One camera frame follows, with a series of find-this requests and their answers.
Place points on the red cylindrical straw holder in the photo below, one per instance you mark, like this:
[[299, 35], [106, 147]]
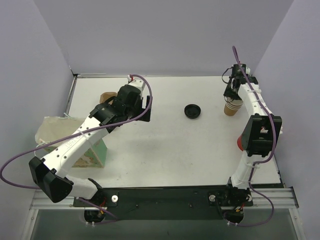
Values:
[[239, 143]]

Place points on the aluminium front rail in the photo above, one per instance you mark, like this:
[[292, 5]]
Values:
[[282, 198]]

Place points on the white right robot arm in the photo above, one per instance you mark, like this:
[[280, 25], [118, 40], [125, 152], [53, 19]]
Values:
[[260, 135]]

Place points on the black plastic cup lid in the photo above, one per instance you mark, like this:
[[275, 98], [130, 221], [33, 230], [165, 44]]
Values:
[[192, 111]]

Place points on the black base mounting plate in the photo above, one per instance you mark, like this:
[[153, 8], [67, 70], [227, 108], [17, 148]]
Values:
[[172, 203]]

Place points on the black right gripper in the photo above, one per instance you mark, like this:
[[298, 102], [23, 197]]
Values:
[[230, 91]]

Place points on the stack of brown paper cups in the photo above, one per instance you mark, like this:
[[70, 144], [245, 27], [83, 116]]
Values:
[[232, 107]]

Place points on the green paper takeout bag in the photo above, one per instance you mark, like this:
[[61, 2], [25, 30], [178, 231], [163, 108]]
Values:
[[54, 128]]

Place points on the brown pulp cup carrier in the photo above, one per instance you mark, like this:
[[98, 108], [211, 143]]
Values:
[[106, 95]]

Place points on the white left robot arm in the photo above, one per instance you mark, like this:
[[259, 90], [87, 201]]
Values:
[[50, 173]]

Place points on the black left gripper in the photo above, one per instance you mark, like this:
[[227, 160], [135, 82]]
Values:
[[146, 107]]

